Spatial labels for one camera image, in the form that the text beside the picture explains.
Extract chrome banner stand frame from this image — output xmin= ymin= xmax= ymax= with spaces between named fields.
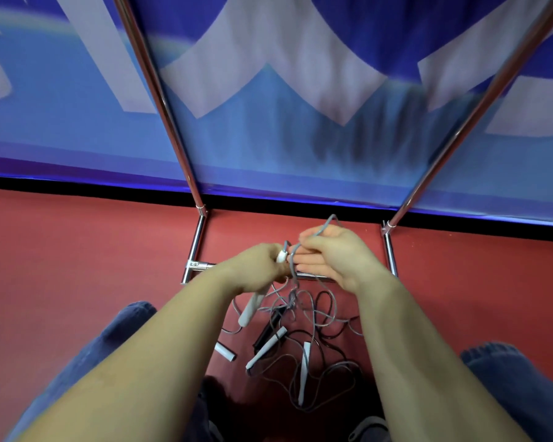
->
xmin=112 ymin=0 xmax=553 ymax=286

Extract person's right hand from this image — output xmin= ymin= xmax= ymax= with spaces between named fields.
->
xmin=290 ymin=225 xmax=391 ymax=293

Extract person's gray shoe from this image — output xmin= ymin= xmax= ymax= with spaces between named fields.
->
xmin=348 ymin=415 xmax=393 ymax=442
xmin=206 ymin=419 xmax=229 ymax=442

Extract person's blue jeans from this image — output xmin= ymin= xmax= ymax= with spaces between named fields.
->
xmin=4 ymin=301 xmax=553 ymax=442

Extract black jump rope handle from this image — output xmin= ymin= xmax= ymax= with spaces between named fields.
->
xmin=252 ymin=307 xmax=287 ymax=354

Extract person's right forearm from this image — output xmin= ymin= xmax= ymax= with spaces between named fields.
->
xmin=354 ymin=270 xmax=533 ymax=442

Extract blue and white banner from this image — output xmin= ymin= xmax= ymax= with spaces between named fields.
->
xmin=0 ymin=0 xmax=553 ymax=224

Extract person's left forearm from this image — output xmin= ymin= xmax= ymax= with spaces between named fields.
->
xmin=16 ymin=270 xmax=242 ymax=442

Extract person's left hand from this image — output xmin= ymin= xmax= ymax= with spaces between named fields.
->
xmin=220 ymin=243 xmax=296 ymax=296

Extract gray jump rope cord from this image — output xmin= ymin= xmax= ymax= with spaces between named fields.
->
xmin=221 ymin=214 xmax=366 ymax=413

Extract black jump rope cord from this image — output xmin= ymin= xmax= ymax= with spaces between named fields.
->
xmin=253 ymin=290 xmax=367 ymax=401

